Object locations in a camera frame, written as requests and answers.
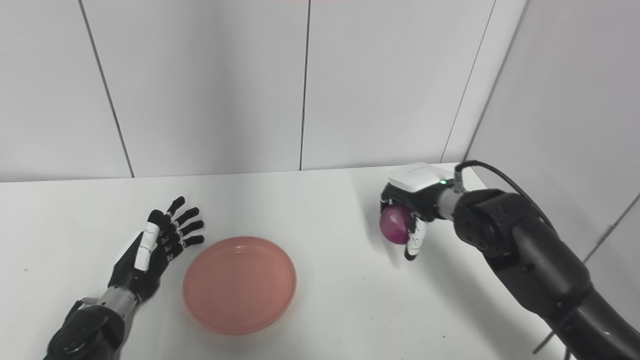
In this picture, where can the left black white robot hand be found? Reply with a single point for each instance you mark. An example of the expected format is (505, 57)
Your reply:
(142, 272)

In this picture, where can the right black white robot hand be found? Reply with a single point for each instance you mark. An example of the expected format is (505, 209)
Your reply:
(417, 182)

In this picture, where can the purple red onion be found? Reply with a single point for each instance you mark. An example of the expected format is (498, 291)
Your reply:
(395, 225)

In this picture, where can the pink round plate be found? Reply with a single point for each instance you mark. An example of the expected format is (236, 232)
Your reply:
(239, 284)

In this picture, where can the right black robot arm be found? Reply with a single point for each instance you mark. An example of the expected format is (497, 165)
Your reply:
(530, 260)

